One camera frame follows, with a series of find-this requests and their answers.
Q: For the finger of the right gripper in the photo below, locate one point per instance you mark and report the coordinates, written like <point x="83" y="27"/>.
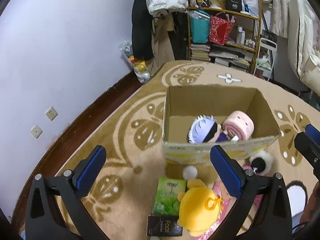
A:
<point x="312" y="132"/>
<point x="308" y="145"/>

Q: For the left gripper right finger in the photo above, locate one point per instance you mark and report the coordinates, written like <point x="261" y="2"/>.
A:
<point x="273" y="218"/>

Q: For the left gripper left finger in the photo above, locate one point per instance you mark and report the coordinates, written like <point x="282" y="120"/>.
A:
<point x="43" y="217"/>

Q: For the pink plastic bag roll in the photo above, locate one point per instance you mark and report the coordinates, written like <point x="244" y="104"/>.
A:
<point x="228" y="201"/>

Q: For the yellow plush toy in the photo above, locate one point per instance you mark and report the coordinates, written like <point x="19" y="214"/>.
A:
<point x="200" y="207"/>

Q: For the green tissue pack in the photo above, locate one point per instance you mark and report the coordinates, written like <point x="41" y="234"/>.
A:
<point x="166" y="200"/>

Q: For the black Face tissue pack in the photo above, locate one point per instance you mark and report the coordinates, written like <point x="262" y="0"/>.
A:
<point x="163" y="226"/>

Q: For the pink plush bear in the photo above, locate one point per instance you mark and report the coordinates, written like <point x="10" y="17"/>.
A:
<point x="246" y="167"/>

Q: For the black white fluffy plush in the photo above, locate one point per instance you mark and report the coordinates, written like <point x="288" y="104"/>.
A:
<point x="261" y="162"/>

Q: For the cardboard box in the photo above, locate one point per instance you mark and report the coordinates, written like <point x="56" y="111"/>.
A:
<point x="184" y="103"/>

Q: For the pink roll cake plush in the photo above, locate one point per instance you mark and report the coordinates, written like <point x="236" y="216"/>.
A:
<point x="239" y="124"/>

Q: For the white metal rack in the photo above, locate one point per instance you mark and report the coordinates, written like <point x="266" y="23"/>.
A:
<point x="265" y="59"/>

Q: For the white-haired blindfold plush doll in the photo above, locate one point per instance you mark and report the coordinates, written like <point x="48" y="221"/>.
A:
<point x="206" y="129"/>

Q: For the white bedding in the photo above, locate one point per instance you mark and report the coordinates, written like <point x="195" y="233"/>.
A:
<point x="303" y="43"/>

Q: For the wooden shelf unit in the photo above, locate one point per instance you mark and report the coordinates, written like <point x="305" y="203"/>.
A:
<point x="255" y="33"/>

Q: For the red gift bag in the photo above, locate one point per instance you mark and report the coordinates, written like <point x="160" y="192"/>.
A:
<point x="221" y="25"/>

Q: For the stack of books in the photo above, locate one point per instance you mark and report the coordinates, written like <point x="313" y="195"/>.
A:
<point x="200" y="52"/>

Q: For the black box with 40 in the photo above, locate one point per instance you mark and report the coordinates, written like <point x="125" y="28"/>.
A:
<point x="234" y="5"/>

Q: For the teal bag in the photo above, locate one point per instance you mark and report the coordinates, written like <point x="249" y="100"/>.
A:
<point x="199" y="26"/>

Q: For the beige hanging coat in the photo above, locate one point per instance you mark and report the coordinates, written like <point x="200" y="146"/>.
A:
<point x="161" y="45"/>

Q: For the clear bag of toys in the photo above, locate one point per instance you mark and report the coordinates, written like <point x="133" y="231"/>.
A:
<point x="139" y="66"/>

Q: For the black hanging coat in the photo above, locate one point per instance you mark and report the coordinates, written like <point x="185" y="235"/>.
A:
<point x="141" y="31"/>

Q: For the lower wall socket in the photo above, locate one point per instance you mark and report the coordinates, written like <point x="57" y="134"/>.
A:
<point x="36" y="131"/>

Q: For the wall socket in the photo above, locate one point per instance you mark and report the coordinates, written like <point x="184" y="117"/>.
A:
<point x="51" y="113"/>
<point x="36" y="131"/>

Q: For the upper wall socket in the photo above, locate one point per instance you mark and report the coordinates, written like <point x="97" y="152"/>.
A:
<point x="51" y="113"/>

